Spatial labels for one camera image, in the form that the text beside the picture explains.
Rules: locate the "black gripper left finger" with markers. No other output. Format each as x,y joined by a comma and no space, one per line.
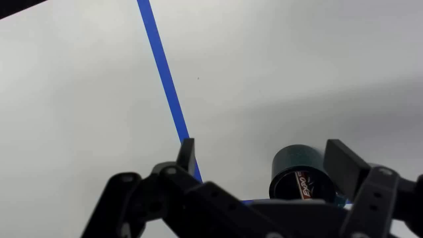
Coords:
133,206

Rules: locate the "dark green enamel cup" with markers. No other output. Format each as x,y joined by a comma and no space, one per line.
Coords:
292,160

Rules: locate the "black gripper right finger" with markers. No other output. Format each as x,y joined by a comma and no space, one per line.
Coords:
374,193

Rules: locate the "long blue tape strip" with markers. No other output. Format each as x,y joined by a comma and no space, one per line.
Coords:
164,70

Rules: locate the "red and white marker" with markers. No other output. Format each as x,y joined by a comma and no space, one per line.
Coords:
304,185

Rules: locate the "short blue tape strip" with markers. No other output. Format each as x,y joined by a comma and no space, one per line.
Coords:
248,202

